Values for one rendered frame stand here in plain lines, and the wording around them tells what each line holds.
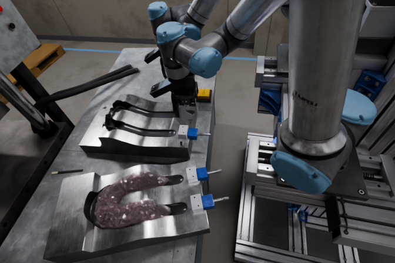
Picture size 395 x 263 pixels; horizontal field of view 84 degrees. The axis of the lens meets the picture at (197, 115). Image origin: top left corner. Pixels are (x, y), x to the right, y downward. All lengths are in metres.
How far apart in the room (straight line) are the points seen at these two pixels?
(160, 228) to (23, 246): 0.51
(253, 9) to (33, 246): 1.03
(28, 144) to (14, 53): 0.45
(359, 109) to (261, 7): 0.29
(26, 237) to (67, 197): 0.23
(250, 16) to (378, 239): 0.65
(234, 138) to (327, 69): 1.70
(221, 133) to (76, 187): 1.39
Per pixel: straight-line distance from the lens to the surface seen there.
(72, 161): 1.17
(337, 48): 0.34
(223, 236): 1.68
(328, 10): 0.32
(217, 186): 1.78
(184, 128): 0.92
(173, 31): 0.60
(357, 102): 0.59
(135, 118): 1.04
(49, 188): 1.15
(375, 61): 0.77
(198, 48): 0.56
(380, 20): 0.73
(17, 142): 1.47
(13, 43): 1.41
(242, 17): 0.56
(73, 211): 0.90
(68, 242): 0.87
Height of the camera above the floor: 1.63
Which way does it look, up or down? 48 degrees down
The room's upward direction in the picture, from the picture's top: 8 degrees counter-clockwise
